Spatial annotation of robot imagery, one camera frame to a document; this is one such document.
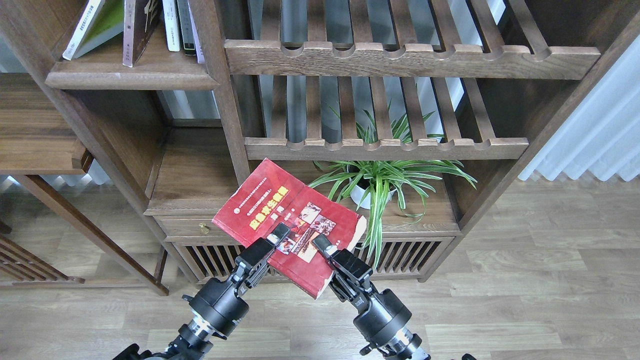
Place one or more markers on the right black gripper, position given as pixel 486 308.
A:
pixel 382 318

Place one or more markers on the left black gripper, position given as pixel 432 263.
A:
pixel 218 306

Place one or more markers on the red book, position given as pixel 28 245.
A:
pixel 271 196

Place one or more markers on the dark maroon book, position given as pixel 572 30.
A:
pixel 141 18

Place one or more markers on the yellow green book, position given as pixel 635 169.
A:
pixel 101 20

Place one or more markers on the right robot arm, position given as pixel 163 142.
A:
pixel 382 317

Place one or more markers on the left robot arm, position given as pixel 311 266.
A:
pixel 178 349

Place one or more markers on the white plant pot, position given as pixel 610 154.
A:
pixel 370 191

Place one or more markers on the brass drawer knob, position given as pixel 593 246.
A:
pixel 204 228

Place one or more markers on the green spider plant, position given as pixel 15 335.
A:
pixel 406 175

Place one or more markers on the dark wooden bookshelf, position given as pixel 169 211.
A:
pixel 324 80

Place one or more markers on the thin white upright book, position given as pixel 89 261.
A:
pixel 197 43

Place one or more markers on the dark green upright book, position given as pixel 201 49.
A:
pixel 186 29

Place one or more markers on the wooden side table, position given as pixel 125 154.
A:
pixel 36 141

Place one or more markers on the wooden slatted chair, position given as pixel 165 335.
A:
pixel 27 269

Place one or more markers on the white curtain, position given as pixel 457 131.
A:
pixel 601 138

